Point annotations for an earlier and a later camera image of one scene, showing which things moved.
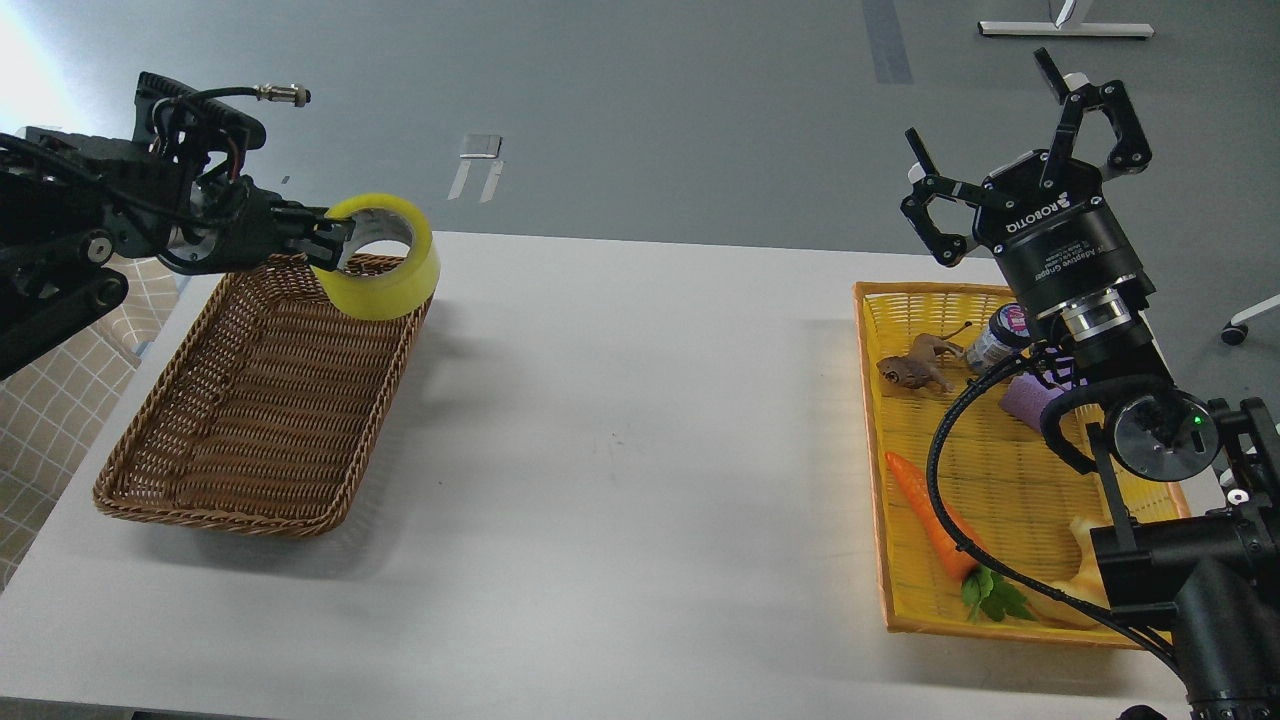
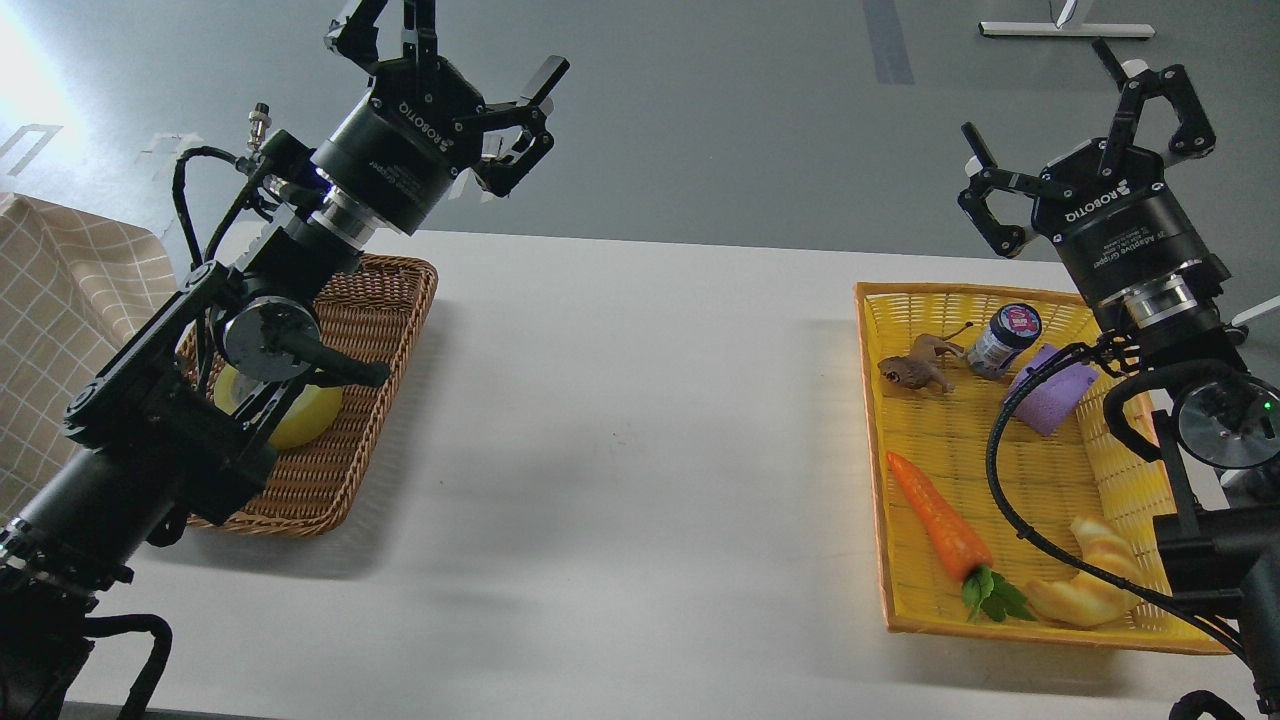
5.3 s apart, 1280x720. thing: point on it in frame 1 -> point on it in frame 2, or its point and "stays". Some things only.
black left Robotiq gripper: x=237 y=231 -> x=422 y=120
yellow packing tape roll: x=398 y=294 -> x=313 y=416
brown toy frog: x=917 y=368 stays
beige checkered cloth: x=55 y=412 stays
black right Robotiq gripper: x=1045 y=213 -> x=1121 y=225
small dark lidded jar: x=1009 y=328 stays
